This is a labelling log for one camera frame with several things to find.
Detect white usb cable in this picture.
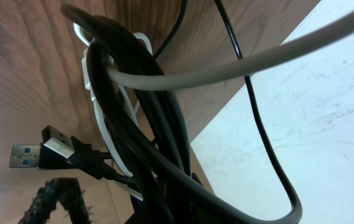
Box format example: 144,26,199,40
73,23,153,202

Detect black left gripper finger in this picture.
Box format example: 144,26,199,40
18,177,91,224

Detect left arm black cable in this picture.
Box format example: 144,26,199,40
106,0,354,91

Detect black usb cable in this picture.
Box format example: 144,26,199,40
8,3,304,224

